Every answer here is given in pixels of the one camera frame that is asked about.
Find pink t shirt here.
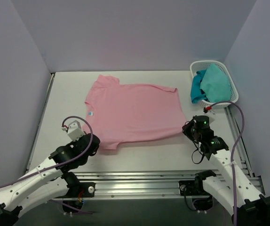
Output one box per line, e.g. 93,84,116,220
85,75,186,150

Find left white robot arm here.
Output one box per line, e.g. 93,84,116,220
0,134,100,226

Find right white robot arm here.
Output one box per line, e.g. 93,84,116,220
183,115,270,226

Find dark teal t shirt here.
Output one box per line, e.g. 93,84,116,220
191,70,208,104

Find light teal t shirt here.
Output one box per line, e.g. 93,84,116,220
200,64,231,103

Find white plastic basket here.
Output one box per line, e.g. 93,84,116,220
190,60,238,109

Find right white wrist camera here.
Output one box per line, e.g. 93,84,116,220
203,106,216,124

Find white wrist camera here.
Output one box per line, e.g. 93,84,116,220
203,106,216,124
62,120,85,141

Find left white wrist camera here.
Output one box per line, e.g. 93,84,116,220
62,120,85,141

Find black wire loop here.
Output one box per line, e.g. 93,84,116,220
191,138,208,165

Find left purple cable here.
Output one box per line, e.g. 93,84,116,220
0,115,95,216

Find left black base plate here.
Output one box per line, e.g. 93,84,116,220
62,182,95,198

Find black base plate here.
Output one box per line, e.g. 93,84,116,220
179,178,221,197
62,182,95,198

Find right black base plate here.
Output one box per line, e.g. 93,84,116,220
179,178,221,197

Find aluminium rail frame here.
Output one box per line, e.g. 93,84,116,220
8,73,266,226

